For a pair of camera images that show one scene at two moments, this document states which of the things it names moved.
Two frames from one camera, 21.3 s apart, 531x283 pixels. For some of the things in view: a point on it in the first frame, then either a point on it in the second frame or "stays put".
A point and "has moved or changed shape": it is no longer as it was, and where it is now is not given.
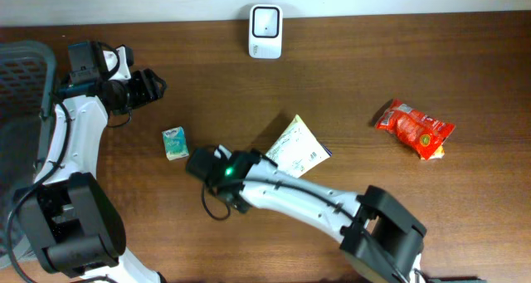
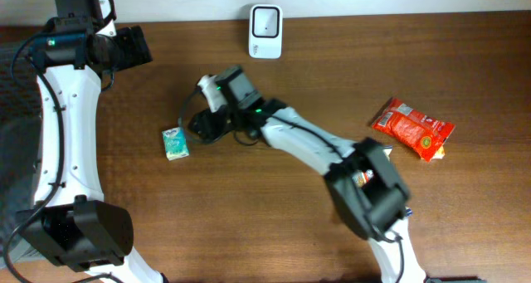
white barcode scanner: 265,31 stays put
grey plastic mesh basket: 28,101 stays put
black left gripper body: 142,89 -> 134,50
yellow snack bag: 296,150 has moved or changed shape
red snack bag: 422,131 stays put
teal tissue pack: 176,143 stays put
